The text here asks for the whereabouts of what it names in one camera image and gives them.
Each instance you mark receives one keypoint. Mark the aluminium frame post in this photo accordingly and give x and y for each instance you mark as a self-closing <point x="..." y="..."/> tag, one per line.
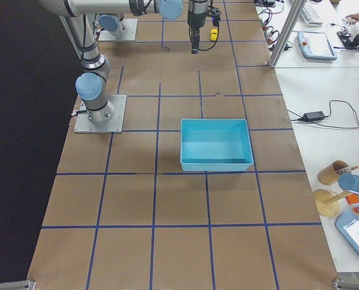
<point x="286" y="31"/>

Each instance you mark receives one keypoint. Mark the left teach pendant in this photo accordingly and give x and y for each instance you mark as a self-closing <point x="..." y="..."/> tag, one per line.
<point x="315" y="46"/>

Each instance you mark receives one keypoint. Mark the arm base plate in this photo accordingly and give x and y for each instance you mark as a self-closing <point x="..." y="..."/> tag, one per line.
<point x="128" y="36"/>
<point x="109" y="119"/>

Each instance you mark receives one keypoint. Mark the light blue plastic bin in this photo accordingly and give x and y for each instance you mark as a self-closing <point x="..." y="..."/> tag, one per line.
<point x="215" y="145"/>

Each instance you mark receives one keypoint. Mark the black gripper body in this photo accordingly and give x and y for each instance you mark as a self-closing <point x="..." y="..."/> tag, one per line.
<point x="196" y="19"/>

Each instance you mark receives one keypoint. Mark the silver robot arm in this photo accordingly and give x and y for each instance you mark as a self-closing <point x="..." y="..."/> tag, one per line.
<point x="91" y="85"/>
<point x="113" y="23"/>

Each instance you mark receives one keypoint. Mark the yellow toy beetle car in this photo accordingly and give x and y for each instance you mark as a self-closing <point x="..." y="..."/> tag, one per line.
<point x="214" y="35"/>

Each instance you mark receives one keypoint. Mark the wooden cylinder cup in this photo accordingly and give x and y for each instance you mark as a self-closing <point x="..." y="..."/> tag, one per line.
<point x="329" y="175"/>

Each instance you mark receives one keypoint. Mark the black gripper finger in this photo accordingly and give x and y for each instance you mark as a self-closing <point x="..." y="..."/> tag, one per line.
<point x="194" y="36"/>

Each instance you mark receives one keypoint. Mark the white keyboard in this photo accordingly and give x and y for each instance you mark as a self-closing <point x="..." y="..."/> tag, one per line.
<point x="310" y="16"/>

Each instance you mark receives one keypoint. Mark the black power adapter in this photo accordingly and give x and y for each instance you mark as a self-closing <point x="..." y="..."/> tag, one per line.
<point x="313" y="116"/>

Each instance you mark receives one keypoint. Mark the brown paper table mat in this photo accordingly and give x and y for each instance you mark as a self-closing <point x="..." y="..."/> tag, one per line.
<point x="123" y="214"/>

